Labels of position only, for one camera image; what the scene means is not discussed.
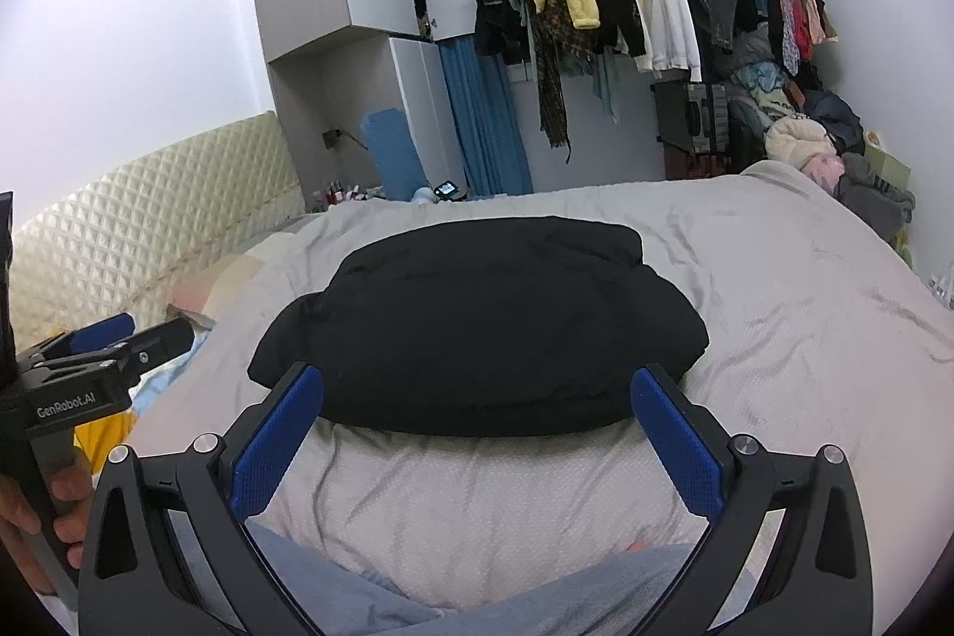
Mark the black suitcase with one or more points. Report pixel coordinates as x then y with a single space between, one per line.
693 118

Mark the black puffer jacket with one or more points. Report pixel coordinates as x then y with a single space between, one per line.
484 323

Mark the beige pillow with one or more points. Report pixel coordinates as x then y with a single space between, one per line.
223 278

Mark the person's left hand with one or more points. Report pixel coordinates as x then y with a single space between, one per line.
19 524

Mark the light blue pillow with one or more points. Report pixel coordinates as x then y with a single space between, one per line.
168 375

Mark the leopard print scarf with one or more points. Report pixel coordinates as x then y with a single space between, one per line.
551 77

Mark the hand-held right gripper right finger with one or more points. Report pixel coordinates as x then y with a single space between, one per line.
674 450

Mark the blue curtain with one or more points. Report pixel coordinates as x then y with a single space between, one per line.
484 122

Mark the grey bed cover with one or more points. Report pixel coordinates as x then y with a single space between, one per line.
782 323

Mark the row of cosmetic bottles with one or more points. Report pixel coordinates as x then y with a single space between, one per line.
343 194

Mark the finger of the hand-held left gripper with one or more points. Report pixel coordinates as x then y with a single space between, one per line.
160 339
104 329

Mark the hanging underwear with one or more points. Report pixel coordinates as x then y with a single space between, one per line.
801 21

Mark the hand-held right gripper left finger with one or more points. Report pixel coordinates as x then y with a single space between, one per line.
279 442

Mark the yellow cloth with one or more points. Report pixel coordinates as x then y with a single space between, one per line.
101 442

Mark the pile of clothes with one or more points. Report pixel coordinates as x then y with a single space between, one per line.
812 144

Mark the pale green box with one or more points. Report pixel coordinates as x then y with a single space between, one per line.
891 165

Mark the cream quilted headboard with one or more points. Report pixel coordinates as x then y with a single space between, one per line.
149 211

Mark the small screen device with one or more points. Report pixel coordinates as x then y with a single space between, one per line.
449 190

